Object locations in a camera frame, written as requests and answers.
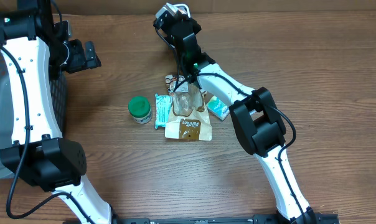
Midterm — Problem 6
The green lid jar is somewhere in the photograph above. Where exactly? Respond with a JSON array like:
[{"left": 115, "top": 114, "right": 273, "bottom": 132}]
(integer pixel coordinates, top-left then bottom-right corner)
[{"left": 128, "top": 96, "right": 152, "bottom": 124}]

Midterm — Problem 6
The teal wipes packet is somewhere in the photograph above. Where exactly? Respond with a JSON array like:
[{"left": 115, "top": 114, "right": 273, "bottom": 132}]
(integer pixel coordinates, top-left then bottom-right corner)
[{"left": 154, "top": 94, "right": 172, "bottom": 129}]

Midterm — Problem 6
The teal tissue pack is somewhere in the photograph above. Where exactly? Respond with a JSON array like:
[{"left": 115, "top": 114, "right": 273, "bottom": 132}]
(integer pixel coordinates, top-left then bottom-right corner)
[{"left": 206, "top": 96, "right": 230, "bottom": 121}]

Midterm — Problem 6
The clear brown bread bag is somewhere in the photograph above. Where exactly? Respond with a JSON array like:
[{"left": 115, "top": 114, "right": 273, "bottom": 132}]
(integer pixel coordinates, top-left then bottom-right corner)
[{"left": 165, "top": 75, "right": 212, "bottom": 141}]

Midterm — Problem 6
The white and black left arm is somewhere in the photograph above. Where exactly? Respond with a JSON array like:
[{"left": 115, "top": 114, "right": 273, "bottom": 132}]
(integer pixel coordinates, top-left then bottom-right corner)
[{"left": 0, "top": 0, "right": 118, "bottom": 223}]

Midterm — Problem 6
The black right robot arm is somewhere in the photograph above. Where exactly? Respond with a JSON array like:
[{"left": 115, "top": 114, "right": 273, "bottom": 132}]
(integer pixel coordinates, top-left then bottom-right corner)
[{"left": 153, "top": 5, "right": 317, "bottom": 223}]

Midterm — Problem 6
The white barcode scanner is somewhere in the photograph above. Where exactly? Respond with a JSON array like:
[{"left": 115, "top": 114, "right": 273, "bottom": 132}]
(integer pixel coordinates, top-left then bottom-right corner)
[{"left": 174, "top": 3, "right": 191, "bottom": 17}]

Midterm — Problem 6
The dark grey plastic basket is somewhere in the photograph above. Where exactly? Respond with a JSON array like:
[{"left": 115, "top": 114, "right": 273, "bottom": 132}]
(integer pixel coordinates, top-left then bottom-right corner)
[{"left": 0, "top": 50, "right": 67, "bottom": 179}]

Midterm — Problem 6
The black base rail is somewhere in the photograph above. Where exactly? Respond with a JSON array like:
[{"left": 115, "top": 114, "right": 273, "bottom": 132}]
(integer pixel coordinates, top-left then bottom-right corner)
[{"left": 117, "top": 213, "right": 340, "bottom": 224}]

